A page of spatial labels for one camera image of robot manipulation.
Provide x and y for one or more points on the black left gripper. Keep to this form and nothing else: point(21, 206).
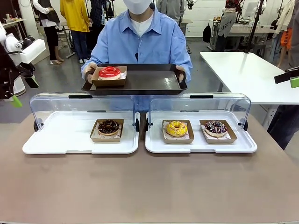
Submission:
point(7, 74)

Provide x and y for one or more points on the chocolate sprinkled donut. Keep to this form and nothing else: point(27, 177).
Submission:
point(108, 128)

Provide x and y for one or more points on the dark brown serving tray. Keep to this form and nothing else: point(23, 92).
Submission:
point(149, 81)

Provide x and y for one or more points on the white round column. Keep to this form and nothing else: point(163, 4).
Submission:
point(28, 18)

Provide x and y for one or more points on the purple drizzled donut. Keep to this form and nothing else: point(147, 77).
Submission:
point(216, 128)

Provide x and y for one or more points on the person in grey sweater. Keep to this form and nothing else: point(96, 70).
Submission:
point(171, 10)

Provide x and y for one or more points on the long grey background workbench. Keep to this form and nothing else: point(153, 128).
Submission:
point(243, 30)

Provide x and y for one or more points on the person's right forearm blue sleeve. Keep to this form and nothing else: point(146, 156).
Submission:
point(97, 58)

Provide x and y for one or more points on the person's right hand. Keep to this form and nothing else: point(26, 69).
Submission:
point(87, 70)

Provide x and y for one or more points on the person's left forearm blue sleeve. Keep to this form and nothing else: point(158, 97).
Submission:
point(185, 60)

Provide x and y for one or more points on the person in yellow hoodie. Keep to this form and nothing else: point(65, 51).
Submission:
point(74, 16)

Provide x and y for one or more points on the cardboard tray of purple donut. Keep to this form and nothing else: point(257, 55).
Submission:
point(220, 140)

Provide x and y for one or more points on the person in white shirt vest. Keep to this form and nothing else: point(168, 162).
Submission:
point(50, 28)

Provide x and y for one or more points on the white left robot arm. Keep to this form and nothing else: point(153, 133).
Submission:
point(32, 50)

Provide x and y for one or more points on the white display tray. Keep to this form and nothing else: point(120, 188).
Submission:
point(70, 135)
point(198, 146)

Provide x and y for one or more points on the white background table with items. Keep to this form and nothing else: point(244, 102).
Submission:
point(11, 23)

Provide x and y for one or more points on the mannequin with orange shirt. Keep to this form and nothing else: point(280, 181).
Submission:
point(285, 39)

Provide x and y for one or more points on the red floral garment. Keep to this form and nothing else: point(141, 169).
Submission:
point(233, 5)

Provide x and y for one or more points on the right gripper black green finger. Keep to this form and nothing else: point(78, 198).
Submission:
point(283, 77)
point(294, 83)

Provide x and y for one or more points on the red glazed donut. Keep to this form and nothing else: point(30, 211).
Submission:
point(109, 72)

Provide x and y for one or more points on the person in dark clothes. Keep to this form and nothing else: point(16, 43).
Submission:
point(98, 21)

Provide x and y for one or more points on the cardboard tray of chocolate donut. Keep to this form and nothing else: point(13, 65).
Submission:
point(106, 139)

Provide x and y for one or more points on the white side table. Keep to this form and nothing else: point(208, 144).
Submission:
point(245, 74)

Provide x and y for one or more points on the yellow sprinkled donut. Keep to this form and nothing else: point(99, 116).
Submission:
point(176, 128)

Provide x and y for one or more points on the black hanging bag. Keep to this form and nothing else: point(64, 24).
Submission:
point(207, 33)

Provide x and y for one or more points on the person's left hand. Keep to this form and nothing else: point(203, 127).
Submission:
point(182, 74)

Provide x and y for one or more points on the clear plastic display lid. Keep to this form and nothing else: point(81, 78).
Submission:
point(58, 105)
point(222, 105)

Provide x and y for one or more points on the cardboard tray of yellow donut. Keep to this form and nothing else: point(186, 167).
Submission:
point(178, 140)

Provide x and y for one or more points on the black stand pole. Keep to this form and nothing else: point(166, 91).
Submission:
point(254, 25)

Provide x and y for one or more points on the person in blue shirt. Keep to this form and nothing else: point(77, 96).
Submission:
point(144, 46)

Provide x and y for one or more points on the person in grey jacket dark trousers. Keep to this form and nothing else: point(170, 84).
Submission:
point(287, 126)

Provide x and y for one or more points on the cardboard tray of red donut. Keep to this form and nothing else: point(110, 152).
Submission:
point(108, 82)

